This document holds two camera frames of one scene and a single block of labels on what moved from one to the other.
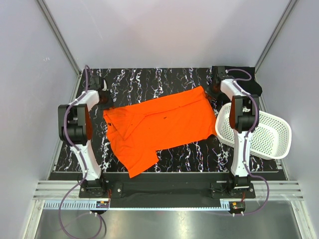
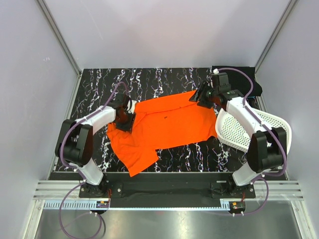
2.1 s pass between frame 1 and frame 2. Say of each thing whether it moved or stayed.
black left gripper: moved
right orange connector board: stayed
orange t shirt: stayed
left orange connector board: stayed
